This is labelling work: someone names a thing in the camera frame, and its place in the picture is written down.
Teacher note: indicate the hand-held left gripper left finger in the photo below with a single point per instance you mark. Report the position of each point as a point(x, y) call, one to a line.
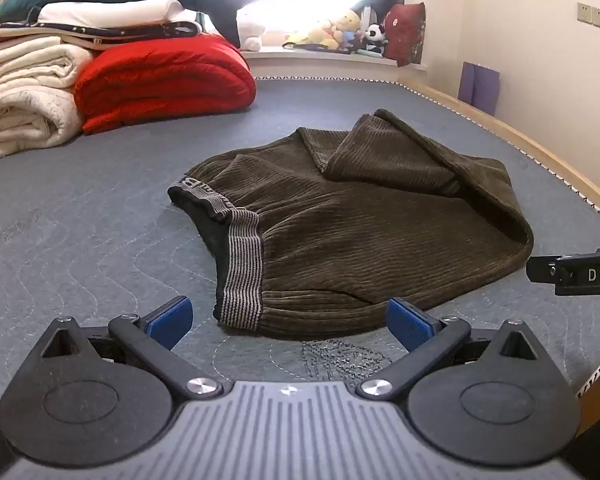
point(167, 322)

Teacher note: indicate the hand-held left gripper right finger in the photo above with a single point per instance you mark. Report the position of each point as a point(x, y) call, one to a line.
point(405, 325)

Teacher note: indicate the red folded quilt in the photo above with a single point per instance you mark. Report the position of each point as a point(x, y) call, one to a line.
point(165, 80)

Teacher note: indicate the cream fleece blanket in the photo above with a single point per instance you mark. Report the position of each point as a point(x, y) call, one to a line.
point(20, 105)

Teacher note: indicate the white window sill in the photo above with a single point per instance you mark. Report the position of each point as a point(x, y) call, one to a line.
point(330, 62)

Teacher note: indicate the red cushion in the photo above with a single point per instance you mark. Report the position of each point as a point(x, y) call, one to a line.
point(405, 32)

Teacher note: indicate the panda plush toy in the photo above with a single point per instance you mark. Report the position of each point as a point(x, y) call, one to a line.
point(376, 37)

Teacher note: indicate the white plush toy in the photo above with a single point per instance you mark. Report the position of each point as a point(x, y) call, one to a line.
point(252, 27)

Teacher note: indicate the yellow bear plush toy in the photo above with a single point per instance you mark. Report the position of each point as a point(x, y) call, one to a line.
point(347, 22)

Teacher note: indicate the white folded pillow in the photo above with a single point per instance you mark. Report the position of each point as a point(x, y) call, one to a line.
point(110, 12)

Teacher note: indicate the wooden bed frame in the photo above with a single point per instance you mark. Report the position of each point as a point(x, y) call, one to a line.
point(540, 152)

